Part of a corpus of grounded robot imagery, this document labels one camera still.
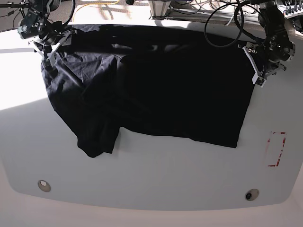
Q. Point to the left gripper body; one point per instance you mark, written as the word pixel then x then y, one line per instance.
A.
pixel 266 59

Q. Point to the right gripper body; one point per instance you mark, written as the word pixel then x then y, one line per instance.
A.
pixel 48 46

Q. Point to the black T-shirt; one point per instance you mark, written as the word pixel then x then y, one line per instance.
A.
pixel 151 80

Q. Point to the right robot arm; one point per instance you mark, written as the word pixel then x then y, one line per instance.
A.
pixel 44 36

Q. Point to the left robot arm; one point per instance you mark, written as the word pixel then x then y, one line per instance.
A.
pixel 269 17

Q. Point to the red tape rectangle marking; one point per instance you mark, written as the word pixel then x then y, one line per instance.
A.
pixel 274 148

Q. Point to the table grommet hole right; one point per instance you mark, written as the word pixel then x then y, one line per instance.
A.
pixel 252 194

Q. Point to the table grommet hole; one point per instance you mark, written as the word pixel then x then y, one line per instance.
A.
pixel 252 194
pixel 44 186

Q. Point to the table grommet hole left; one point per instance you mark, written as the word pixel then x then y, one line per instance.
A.
pixel 44 186

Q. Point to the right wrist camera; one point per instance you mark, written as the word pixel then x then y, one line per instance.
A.
pixel 48 63

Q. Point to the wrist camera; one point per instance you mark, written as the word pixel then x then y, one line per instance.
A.
pixel 48 63
pixel 258 80

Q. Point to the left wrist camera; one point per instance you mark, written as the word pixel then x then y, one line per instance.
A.
pixel 258 80

